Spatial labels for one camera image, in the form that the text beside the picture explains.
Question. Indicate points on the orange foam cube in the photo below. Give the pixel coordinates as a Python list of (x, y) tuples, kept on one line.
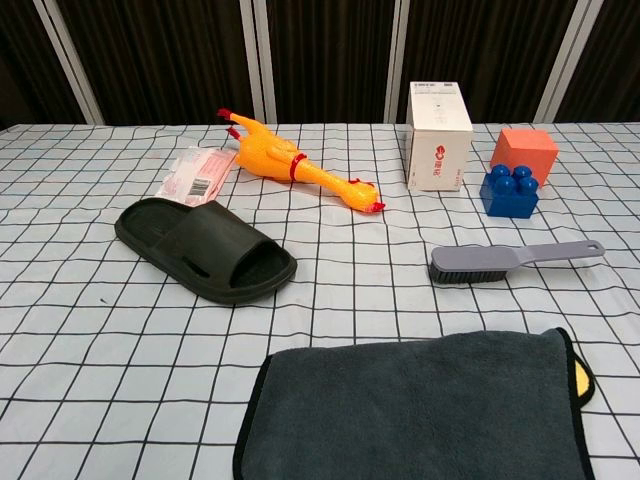
[(525, 145)]

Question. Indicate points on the pink plastic packet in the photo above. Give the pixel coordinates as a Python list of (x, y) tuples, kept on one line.
[(200, 167)]

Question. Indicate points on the yellow rubber chicken toy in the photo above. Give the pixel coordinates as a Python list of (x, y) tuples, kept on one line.
[(270, 150)]

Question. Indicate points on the white black checkered tablecloth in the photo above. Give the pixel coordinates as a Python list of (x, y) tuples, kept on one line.
[(350, 300)]

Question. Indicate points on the white partition post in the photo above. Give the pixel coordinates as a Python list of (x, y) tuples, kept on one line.
[(257, 65), (569, 60), (401, 60), (70, 65)]

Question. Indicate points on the blue building block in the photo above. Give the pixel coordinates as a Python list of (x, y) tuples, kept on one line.
[(507, 200)]

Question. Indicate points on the white cardboard box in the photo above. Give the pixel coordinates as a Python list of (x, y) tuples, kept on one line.
[(437, 155)]

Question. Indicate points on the grey cleaning brush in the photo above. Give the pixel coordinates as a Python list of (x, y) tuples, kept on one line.
[(475, 256)]

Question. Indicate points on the dark grey towel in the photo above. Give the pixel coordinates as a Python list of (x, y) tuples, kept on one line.
[(410, 410)]

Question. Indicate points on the black rubber slipper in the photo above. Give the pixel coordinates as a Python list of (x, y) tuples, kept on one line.
[(200, 235)]

